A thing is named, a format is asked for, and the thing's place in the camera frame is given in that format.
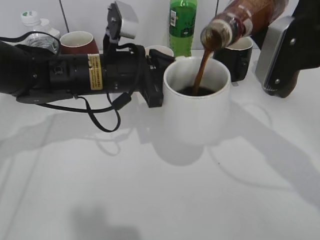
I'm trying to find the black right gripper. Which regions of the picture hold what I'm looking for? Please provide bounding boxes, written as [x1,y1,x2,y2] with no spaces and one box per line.
[249,0,320,73]

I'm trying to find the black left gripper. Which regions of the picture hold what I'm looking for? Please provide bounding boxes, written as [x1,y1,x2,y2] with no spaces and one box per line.
[102,44,176,108]

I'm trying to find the white ceramic mug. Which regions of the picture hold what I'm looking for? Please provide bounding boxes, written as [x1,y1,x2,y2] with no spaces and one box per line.
[162,56,231,146]

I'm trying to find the Nescafe coffee bottle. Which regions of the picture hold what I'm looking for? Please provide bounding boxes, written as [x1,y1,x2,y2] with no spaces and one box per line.
[200,0,288,51]

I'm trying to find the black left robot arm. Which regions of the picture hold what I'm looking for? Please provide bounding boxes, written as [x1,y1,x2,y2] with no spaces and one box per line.
[0,35,175,110]

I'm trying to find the yellow paper cup stack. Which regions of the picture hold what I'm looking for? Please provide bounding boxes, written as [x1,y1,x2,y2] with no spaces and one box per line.
[145,45,174,57]

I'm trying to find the cola bottle red label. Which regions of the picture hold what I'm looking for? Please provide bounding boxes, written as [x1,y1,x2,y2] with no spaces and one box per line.
[264,70,300,98]

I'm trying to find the green soda bottle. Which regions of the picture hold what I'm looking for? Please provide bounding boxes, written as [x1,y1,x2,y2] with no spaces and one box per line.
[169,0,198,57]

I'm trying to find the black ceramic mug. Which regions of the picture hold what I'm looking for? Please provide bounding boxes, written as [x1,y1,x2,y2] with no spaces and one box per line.
[213,37,254,82]

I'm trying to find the dark red ceramic mug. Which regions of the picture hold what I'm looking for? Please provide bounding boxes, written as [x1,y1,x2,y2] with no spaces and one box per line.
[60,31,99,55]

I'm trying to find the clear water bottle green label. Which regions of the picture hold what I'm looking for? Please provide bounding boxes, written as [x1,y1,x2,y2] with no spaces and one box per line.
[20,10,60,54]

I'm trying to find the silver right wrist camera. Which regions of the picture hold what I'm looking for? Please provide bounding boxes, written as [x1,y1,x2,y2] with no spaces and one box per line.
[255,16,294,98]

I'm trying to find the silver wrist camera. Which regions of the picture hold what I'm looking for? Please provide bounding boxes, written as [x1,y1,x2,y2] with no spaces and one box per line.
[255,16,294,98]
[106,0,139,43]

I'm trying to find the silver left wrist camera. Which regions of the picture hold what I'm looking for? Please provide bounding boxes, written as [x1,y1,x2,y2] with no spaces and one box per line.
[106,0,139,43]

